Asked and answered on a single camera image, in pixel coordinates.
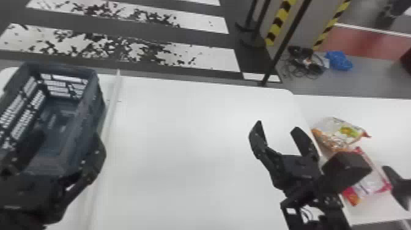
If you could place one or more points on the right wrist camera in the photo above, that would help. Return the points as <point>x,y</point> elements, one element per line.
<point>346,170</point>

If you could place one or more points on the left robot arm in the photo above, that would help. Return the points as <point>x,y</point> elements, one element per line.
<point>16,224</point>

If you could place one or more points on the blue plastic bag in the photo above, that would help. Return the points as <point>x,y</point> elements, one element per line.
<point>338,60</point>

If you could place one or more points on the clear snack packet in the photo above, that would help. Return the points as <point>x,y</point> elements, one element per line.
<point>337,133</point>

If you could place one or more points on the yellow black striped post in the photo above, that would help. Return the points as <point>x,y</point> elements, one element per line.
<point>278,21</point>
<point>330,24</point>

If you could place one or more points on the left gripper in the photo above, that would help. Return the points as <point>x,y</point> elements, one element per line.
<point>38,196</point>

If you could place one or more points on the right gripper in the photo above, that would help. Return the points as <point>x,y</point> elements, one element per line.
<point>298,175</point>

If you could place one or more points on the blue basket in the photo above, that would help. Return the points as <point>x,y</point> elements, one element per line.
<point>64,128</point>

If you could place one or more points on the red snack packet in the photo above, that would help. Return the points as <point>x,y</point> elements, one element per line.
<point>369,186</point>

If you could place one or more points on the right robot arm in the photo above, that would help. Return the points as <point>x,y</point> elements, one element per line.
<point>321,212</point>

